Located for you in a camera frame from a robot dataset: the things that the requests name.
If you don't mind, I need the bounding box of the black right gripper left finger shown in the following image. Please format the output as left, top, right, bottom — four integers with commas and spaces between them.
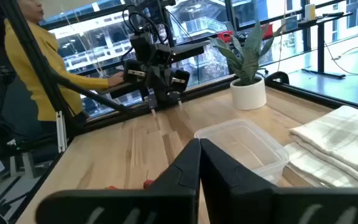
35, 138, 202, 224

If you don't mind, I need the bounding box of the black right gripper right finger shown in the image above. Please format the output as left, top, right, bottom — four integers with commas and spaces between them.
200, 138, 358, 224

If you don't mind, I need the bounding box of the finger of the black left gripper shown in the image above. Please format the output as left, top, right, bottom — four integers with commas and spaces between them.
147, 90, 158, 118
169, 91, 184, 110

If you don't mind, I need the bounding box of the clear plastic tupperware container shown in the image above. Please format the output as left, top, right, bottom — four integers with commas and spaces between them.
193, 118, 290, 185

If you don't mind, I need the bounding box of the red background object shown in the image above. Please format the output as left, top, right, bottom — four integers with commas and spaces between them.
218, 30, 234, 43
261, 23, 275, 40

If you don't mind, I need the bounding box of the green snake plant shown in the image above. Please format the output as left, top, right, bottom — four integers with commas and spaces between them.
208, 21, 287, 86

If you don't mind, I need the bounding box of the black curved table clamp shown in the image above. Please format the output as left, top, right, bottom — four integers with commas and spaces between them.
264, 70, 290, 86

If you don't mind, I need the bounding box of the person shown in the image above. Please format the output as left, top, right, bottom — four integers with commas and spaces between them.
4, 0, 126, 134

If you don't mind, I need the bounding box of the folded white plaid towel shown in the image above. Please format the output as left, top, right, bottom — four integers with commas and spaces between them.
283, 105, 358, 189

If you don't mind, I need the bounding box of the blue box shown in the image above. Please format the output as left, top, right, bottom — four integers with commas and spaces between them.
284, 15, 298, 32

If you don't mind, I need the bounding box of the black standing desk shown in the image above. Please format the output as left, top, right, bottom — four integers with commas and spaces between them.
283, 11, 354, 79

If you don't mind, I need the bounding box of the cream cup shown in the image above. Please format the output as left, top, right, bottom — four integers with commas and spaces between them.
304, 3, 317, 21

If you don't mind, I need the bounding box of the black diagonal frame brace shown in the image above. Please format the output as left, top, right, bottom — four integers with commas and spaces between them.
50, 71, 136, 116

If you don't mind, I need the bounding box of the silver aluminium bracket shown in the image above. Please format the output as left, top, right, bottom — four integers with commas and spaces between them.
55, 111, 68, 154

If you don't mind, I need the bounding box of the black rig frame post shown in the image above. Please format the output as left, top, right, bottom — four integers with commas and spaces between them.
0, 0, 77, 138

